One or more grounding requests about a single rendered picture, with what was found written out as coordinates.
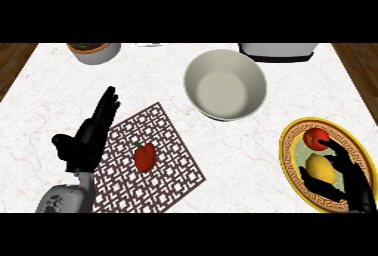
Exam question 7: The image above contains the yellow patterned plate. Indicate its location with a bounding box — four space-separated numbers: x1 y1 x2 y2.
277 116 378 213

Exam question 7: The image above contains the white appliance with black band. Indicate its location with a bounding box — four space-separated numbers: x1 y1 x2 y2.
238 42 319 64

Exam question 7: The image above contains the red tomato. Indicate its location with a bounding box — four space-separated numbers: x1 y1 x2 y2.
301 127 332 152

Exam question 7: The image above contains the white bowl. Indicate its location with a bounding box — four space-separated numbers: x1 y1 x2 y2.
183 48 269 122

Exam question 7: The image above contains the white plant pot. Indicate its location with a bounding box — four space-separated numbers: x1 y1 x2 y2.
65 42 122 66

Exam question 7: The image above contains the brown lattice placemat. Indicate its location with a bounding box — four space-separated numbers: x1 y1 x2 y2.
90 101 208 214

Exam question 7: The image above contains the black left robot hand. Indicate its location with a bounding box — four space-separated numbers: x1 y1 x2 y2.
50 85 122 174

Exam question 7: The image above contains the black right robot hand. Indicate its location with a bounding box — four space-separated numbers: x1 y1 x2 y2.
297 138 378 213

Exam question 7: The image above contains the red bell pepper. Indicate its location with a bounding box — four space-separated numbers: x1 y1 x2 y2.
131 141 159 174

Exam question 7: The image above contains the yellow lemon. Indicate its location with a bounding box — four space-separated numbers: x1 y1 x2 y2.
304 153 338 186

